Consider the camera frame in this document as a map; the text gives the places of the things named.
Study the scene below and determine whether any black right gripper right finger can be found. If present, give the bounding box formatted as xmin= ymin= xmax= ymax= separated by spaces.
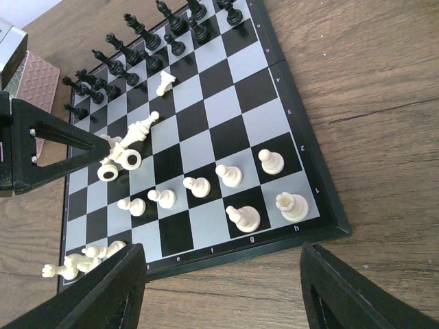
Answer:
xmin=300 ymin=243 xmax=438 ymax=328

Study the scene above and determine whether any white pawn e2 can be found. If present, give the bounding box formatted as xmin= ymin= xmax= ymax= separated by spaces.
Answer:
xmin=183 ymin=177 xmax=211 ymax=198

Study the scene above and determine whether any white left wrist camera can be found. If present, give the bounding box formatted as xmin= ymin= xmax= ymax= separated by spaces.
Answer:
xmin=1 ymin=19 xmax=28 ymax=90

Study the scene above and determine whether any pink metal tin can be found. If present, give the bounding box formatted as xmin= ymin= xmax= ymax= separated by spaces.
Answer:
xmin=6 ymin=51 xmax=61 ymax=162

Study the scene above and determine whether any white rook h1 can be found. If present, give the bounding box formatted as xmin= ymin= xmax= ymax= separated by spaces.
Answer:
xmin=275 ymin=192 xmax=309 ymax=223

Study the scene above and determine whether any white knight b1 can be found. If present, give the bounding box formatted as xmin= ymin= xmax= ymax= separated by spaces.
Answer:
xmin=42 ymin=254 xmax=102 ymax=280

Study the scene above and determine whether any white pawn d2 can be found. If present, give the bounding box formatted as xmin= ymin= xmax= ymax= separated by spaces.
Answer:
xmin=147 ymin=189 xmax=176 ymax=209

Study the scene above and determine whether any row of black chess pieces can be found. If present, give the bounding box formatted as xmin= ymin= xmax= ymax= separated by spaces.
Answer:
xmin=62 ymin=1 xmax=244 ymax=124

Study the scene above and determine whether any white piece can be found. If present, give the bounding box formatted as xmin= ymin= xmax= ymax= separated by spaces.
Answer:
xmin=226 ymin=206 xmax=261 ymax=233
xmin=258 ymin=149 xmax=285 ymax=175

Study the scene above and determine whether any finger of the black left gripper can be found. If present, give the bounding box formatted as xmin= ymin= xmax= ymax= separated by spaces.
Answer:
xmin=12 ymin=99 xmax=110 ymax=195

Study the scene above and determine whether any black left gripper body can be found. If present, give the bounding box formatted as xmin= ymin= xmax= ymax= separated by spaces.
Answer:
xmin=1 ymin=91 xmax=14 ymax=197

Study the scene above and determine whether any black and silver chessboard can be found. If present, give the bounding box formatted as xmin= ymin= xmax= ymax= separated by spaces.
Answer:
xmin=60 ymin=1 xmax=351 ymax=280

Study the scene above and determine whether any pile of white chess pieces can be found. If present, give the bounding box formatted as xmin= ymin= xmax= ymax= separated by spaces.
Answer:
xmin=97 ymin=111 xmax=160 ymax=182

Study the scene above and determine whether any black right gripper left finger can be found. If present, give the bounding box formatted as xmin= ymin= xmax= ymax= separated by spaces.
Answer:
xmin=4 ymin=244 xmax=146 ymax=328

